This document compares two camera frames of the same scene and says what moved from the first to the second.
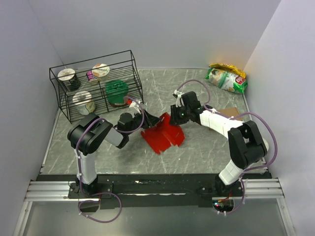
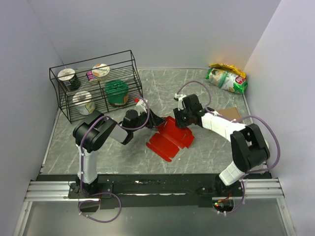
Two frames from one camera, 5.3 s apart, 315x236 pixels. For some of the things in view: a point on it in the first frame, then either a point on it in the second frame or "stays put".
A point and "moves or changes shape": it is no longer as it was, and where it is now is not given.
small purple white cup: (89, 75) stays put
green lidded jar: (116, 90) stays put
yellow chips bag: (224, 66) stays put
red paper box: (164, 135) moves or changes shape
